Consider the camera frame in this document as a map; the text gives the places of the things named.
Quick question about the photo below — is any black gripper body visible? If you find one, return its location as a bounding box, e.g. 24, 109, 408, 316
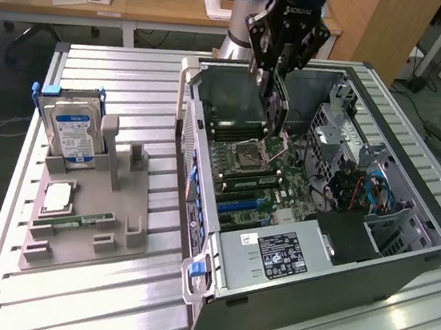
260, 0, 327, 49

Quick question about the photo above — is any black graphics card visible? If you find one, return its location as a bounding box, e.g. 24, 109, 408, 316
262, 64, 296, 138

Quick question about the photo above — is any white paper stack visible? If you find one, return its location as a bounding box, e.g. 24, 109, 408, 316
199, 0, 234, 23

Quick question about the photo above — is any wooden cabinet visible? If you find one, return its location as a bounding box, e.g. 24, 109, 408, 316
317, 0, 441, 92

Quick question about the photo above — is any metal drive cage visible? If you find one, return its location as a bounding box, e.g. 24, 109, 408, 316
303, 78, 394, 181

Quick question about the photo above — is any wooden desk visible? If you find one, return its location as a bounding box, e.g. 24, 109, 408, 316
0, 0, 348, 74

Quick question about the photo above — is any metal socket cover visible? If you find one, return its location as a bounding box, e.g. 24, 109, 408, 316
259, 129, 292, 164

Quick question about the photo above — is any black floor box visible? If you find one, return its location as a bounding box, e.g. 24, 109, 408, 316
404, 74, 428, 95

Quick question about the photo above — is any CPU socket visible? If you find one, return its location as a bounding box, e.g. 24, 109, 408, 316
228, 133, 288, 178

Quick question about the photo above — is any RAM stick in motherboard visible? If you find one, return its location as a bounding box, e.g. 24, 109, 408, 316
220, 166, 281, 200

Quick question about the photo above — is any green motherboard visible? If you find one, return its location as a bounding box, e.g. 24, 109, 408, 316
188, 102, 334, 245

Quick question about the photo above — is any black connector cluster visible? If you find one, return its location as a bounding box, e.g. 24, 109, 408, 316
324, 168, 365, 214

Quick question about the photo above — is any blue expansion slot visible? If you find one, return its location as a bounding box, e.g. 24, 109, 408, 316
217, 198, 269, 221

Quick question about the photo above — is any silver chipset heatsink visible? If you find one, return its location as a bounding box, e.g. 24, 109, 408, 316
272, 206, 297, 226

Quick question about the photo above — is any gray metal disk bay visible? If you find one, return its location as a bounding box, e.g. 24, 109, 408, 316
359, 201, 439, 263

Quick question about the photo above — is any hard disk in blue caddy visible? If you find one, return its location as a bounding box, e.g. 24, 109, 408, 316
22, 79, 113, 175

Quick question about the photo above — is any gray parts rack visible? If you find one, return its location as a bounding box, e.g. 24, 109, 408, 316
16, 105, 163, 287

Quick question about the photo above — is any gray power supply unit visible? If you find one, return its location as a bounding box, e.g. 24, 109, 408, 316
211, 209, 339, 304

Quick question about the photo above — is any blue case latch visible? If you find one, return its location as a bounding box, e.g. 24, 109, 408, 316
186, 262, 208, 280

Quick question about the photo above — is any silver CPU chip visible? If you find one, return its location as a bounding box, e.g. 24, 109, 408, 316
40, 181, 75, 215

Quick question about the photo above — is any green RAM stick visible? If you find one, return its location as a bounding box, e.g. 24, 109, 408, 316
33, 201, 114, 236

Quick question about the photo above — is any black open PC case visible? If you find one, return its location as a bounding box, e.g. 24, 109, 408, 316
147, 46, 441, 330

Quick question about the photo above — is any blue data wire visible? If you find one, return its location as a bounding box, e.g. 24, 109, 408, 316
362, 169, 398, 216

